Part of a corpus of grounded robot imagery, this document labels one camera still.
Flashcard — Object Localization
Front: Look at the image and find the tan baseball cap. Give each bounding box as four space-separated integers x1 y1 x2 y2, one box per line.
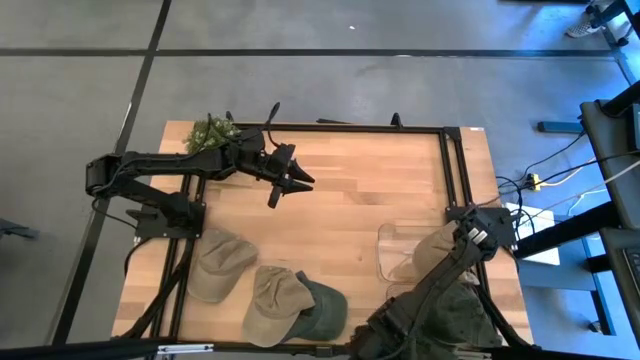
399 219 481 286
187 228 260 304
241 265 316 349

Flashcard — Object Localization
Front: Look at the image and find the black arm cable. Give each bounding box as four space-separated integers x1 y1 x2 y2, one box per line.
263 101 282 149

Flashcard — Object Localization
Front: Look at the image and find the dark green baseball cap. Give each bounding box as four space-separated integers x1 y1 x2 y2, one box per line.
284 269 349 343

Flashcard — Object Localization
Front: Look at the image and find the black camera rig bar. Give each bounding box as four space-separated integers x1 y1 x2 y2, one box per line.
0 337 351 360

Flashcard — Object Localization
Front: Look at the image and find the clear plastic bin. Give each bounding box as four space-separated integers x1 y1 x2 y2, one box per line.
375 222 484 301

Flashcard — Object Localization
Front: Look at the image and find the silver metal bracket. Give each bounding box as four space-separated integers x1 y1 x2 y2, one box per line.
155 342 215 356

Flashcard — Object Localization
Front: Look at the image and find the white floor cable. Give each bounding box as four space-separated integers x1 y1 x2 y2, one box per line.
569 159 640 201

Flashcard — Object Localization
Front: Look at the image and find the yellow power strip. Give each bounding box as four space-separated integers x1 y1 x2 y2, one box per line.
527 159 596 192

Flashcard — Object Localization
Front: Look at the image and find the pile of olive caps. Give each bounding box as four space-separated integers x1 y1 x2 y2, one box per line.
399 279 505 360

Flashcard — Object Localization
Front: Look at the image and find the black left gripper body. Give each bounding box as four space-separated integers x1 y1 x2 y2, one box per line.
257 143 297 196

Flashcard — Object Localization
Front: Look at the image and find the office chair base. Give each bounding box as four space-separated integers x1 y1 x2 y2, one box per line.
584 0 640 49

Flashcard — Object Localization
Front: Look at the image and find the black floor cable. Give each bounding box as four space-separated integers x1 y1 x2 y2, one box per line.
494 132 640 206

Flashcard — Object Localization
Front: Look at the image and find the white floor box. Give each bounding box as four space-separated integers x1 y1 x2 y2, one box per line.
503 201 562 267

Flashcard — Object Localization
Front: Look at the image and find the potted green artificial plant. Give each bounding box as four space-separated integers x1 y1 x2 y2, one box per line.
183 114 242 154

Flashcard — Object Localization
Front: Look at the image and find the dark floor stand foot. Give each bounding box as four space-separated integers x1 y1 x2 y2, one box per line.
0 217 40 241

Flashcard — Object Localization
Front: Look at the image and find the flat desk foot bar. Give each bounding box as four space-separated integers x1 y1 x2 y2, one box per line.
537 120 585 135

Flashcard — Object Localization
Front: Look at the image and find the person's shoe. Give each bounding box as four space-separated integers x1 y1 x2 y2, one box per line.
564 19 601 39

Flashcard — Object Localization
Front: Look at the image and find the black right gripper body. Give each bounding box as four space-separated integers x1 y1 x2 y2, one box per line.
349 312 401 360

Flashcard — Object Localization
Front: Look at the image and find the dark side desk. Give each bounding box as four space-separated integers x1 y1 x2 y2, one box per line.
582 227 640 360

